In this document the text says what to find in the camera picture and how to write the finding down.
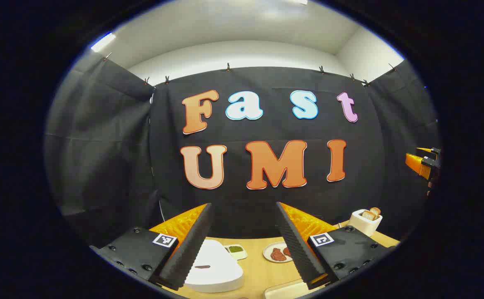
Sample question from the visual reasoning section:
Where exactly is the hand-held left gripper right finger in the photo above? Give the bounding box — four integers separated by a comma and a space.
276, 202, 394, 290

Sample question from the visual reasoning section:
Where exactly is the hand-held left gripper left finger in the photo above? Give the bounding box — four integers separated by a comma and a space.
89, 203, 214, 291

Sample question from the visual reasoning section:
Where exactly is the white rice cooker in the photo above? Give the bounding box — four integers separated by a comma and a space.
184, 239, 244, 294

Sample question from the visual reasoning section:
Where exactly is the white round plate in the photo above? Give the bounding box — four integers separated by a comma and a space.
263, 242, 294, 263

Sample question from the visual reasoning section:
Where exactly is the clear plastic container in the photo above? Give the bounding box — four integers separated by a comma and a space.
264, 279, 309, 299

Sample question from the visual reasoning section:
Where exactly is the white divided bean dish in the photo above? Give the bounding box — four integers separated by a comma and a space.
224, 244, 248, 261

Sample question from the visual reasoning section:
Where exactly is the white toaster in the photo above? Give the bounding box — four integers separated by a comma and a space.
349, 209, 383, 237

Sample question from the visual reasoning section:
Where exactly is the ceiling light panel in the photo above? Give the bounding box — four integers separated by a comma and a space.
90, 32, 117, 53

